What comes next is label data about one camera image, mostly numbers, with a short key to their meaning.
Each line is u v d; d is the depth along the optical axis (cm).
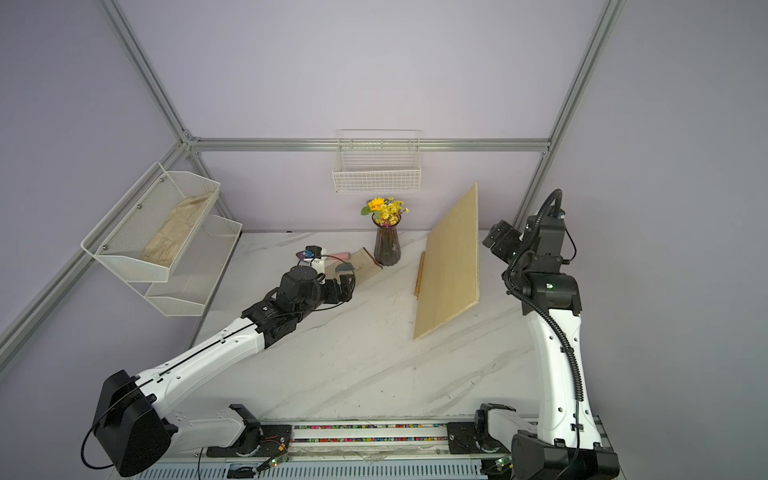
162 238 77
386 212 92
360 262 108
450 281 90
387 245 103
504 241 60
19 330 51
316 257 68
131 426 38
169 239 78
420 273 101
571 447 36
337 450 73
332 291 69
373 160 95
